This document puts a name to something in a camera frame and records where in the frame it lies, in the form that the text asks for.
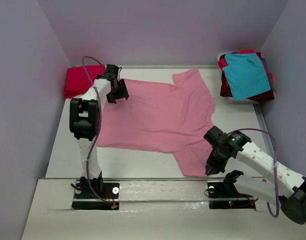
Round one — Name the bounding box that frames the pink t shirt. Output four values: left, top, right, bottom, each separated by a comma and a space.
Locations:
97, 69, 215, 177

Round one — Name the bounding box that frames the folded red t shirt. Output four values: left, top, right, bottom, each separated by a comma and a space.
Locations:
64, 65, 105, 99

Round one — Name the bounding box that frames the magenta t shirt in pile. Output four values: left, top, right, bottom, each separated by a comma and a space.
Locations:
217, 49, 255, 71

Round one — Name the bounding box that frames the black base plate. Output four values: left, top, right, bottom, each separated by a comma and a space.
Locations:
204, 181, 256, 210
71, 180, 120, 211

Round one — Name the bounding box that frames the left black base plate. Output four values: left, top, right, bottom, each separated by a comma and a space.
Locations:
71, 180, 120, 211

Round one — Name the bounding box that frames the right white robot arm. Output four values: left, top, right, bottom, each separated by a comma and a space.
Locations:
204, 126, 306, 225

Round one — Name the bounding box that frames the teal t shirt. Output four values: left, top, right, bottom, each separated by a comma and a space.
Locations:
223, 53, 271, 101

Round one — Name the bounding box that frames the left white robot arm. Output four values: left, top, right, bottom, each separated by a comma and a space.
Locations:
69, 64, 129, 200

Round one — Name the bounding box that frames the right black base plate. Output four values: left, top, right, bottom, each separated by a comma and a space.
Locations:
204, 181, 256, 210

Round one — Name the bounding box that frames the dark maroon t shirt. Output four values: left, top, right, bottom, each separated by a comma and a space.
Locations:
217, 53, 274, 104

